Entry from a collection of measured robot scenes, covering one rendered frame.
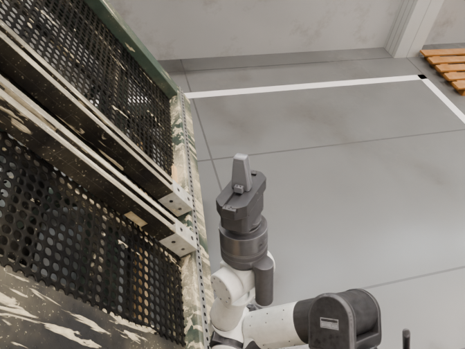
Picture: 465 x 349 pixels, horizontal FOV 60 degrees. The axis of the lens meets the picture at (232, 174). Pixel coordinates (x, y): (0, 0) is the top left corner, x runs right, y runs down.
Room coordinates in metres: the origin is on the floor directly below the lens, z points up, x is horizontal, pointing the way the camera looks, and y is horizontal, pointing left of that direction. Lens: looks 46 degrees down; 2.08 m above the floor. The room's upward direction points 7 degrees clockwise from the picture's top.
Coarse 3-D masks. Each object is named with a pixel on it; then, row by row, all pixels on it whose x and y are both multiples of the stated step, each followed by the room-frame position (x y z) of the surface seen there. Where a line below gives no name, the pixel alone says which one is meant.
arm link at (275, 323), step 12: (252, 312) 0.43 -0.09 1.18; (264, 312) 0.41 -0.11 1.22; (276, 312) 0.41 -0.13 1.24; (288, 312) 0.40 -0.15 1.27; (252, 324) 0.39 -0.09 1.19; (264, 324) 0.39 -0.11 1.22; (276, 324) 0.38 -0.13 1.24; (288, 324) 0.37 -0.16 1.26; (252, 336) 0.37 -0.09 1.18; (264, 336) 0.37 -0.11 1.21; (276, 336) 0.36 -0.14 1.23; (288, 336) 0.36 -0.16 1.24; (216, 348) 0.35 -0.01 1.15; (228, 348) 0.34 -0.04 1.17; (240, 348) 0.35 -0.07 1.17; (252, 348) 0.35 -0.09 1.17; (264, 348) 0.36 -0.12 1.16; (276, 348) 0.36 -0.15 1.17
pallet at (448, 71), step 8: (456, 48) 4.19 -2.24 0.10; (464, 48) 4.21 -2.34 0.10; (424, 56) 3.96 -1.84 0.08; (432, 56) 3.99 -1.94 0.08; (456, 56) 4.01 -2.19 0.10; (464, 56) 4.04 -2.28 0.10; (432, 64) 3.93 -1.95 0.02; (440, 64) 3.84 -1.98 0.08; (448, 64) 3.82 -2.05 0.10; (456, 64) 3.84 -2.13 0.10; (464, 64) 3.86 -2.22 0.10; (440, 72) 3.68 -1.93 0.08; (448, 72) 3.70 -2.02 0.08; (456, 72) 3.72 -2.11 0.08; (464, 72) 3.70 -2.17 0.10; (448, 80) 3.54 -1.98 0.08; (456, 80) 3.56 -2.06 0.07; (464, 80) 3.57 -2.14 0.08; (456, 88) 3.41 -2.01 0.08; (464, 88) 3.41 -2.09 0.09
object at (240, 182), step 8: (240, 160) 0.46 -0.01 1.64; (232, 168) 0.46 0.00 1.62; (240, 168) 0.46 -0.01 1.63; (232, 176) 0.46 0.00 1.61; (240, 176) 0.45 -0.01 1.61; (248, 176) 0.45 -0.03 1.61; (232, 184) 0.45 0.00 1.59; (240, 184) 0.45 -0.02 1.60; (248, 184) 0.45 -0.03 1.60; (240, 192) 0.44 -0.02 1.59
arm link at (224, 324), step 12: (216, 300) 0.41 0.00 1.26; (216, 312) 0.39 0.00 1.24; (228, 312) 0.38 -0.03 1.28; (240, 312) 0.38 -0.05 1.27; (216, 324) 0.38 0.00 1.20; (228, 324) 0.37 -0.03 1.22; (240, 324) 0.40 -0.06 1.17; (216, 336) 0.37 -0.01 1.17; (228, 336) 0.37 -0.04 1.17; (240, 336) 0.37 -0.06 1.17
